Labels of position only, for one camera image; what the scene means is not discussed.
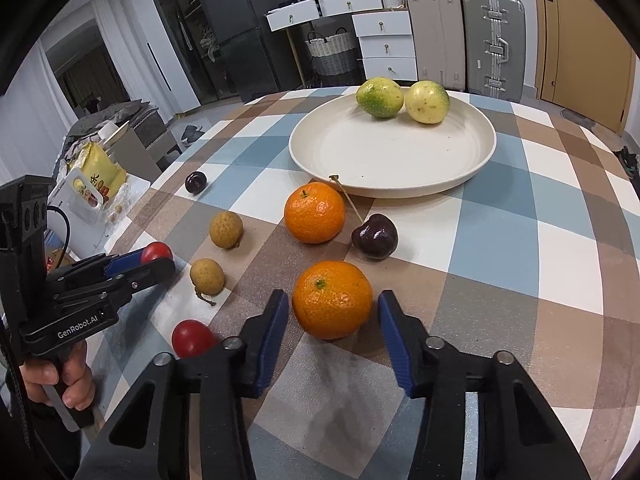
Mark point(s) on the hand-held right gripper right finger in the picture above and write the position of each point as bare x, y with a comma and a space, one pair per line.
395, 340

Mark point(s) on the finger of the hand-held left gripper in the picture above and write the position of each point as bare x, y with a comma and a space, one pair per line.
150, 272
125, 262

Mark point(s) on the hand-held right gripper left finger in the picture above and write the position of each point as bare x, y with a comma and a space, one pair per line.
272, 340

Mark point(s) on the red cherry tomato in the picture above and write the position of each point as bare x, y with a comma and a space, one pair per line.
192, 338
156, 251

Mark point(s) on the brown longan with stem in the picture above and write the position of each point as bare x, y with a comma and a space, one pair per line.
206, 275

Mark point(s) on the orange mandarin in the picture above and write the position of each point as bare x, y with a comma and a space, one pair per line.
332, 300
315, 212

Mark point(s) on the dark cherry with stem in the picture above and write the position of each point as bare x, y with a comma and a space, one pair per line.
375, 236

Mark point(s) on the cream round plate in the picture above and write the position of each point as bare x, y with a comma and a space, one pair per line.
390, 160

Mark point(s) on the person's left forearm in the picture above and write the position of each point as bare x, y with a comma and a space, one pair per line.
35, 440

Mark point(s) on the person's left hand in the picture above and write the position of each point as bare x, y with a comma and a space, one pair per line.
75, 380

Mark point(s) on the white snack packet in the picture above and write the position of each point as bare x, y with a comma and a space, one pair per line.
80, 200

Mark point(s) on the yellow snack bag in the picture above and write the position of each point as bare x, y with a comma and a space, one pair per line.
100, 170

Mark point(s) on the grey side cabinet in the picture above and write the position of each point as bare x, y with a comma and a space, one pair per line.
155, 135

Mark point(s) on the grey slippers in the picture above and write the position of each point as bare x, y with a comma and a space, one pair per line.
191, 134

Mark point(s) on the checked tablecloth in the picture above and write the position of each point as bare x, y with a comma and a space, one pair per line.
500, 240

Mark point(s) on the white wardrobe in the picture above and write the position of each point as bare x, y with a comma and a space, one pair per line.
160, 45

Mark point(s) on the yellow passion fruit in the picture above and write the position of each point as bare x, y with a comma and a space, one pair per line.
426, 102

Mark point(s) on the green-yellow passion fruit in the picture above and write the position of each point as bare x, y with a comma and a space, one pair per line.
380, 97

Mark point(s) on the black refrigerator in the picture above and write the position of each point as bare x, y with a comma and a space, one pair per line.
250, 35

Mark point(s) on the woven laundry basket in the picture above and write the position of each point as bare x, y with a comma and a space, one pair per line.
332, 52

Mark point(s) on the white desk with drawers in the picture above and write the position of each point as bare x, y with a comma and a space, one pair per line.
385, 45

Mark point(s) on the beige suitcase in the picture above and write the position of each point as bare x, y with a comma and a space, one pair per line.
435, 35

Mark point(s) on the silver suitcase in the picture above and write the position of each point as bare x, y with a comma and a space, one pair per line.
492, 45

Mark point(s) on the wooden door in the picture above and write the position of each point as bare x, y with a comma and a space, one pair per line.
580, 45

